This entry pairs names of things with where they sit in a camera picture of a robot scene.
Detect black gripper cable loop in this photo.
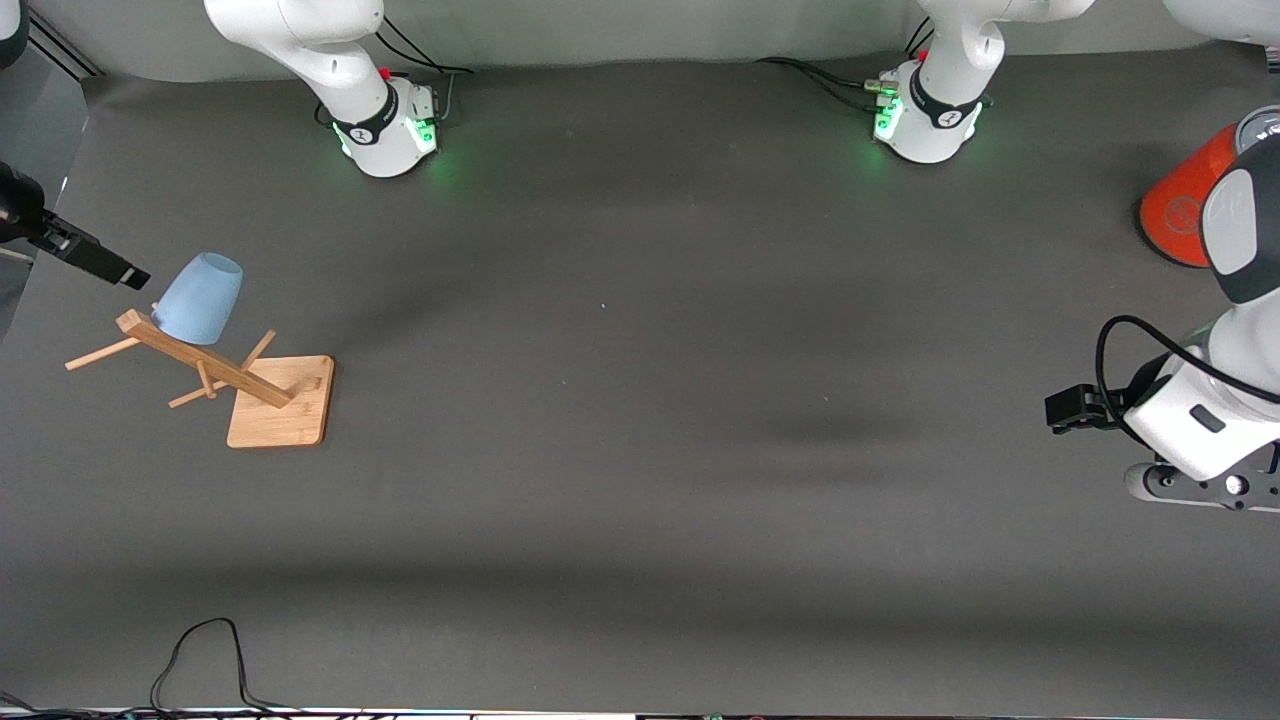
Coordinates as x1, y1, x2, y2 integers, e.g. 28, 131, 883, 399
1094, 314, 1280, 448

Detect dark metal rail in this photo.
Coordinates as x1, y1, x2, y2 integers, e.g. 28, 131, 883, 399
18, 8, 103, 81

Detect black arm base cables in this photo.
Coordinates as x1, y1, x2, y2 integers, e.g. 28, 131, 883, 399
753, 14, 937, 113
372, 14, 477, 126

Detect orange cone-shaped container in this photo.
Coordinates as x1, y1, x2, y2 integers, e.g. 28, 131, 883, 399
1138, 104, 1280, 270

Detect black cable on table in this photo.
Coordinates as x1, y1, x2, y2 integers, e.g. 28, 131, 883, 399
148, 617, 306, 717

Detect wooden mug rack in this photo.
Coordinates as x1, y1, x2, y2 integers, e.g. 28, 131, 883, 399
64, 300, 337, 450

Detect black left arm base cables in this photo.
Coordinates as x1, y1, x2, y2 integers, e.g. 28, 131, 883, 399
753, 14, 937, 113

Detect black right arm base cables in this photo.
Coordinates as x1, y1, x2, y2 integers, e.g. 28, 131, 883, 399
372, 14, 477, 126

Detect light blue cup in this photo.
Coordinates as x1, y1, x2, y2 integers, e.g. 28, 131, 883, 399
151, 251, 245, 347

